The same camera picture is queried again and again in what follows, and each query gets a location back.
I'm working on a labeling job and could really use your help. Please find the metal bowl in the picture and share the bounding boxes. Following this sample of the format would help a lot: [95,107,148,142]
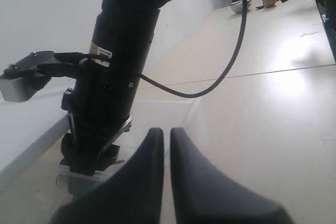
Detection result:
[230,0,252,14]

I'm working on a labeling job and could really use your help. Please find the white translucent drawer cabinet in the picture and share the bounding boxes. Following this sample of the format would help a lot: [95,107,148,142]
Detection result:
[1,87,69,187]

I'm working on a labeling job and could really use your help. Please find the small drawer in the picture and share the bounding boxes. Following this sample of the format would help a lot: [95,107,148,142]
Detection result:
[56,98,209,196]

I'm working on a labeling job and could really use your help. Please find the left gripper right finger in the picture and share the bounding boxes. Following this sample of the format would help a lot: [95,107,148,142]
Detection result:
[170,127,293,223]

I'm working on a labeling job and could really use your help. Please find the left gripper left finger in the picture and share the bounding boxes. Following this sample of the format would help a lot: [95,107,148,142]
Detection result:
[50,128,164,223]

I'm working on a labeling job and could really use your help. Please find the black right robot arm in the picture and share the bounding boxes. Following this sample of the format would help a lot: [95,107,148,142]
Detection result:
[61,0,171,175]

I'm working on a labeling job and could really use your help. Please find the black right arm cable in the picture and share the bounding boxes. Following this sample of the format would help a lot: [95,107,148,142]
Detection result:
[139,0,249,99]

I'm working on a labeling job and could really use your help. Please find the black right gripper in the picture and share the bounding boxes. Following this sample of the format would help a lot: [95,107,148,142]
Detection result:
[61,59,133,176]

